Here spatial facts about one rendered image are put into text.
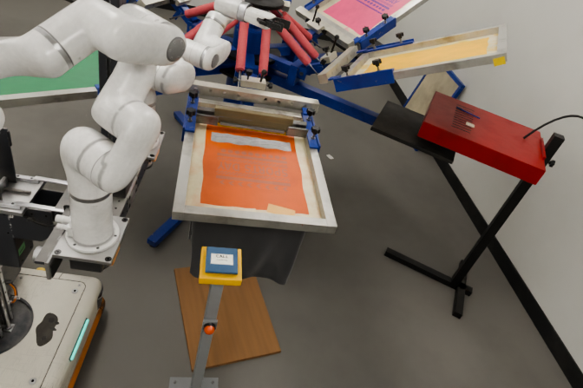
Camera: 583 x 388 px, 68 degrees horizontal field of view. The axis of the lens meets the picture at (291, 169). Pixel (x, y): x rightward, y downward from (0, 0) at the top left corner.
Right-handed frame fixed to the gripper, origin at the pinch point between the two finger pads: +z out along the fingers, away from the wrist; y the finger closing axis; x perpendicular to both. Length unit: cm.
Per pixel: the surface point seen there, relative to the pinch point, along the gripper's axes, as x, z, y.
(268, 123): -45.4, 1.7, -11.6
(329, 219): -54, 43, 30
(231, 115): -45.2, -13.9, -4.3
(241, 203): -58, 11, 36
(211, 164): -57, -9, 22
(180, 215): -59, -4, 55
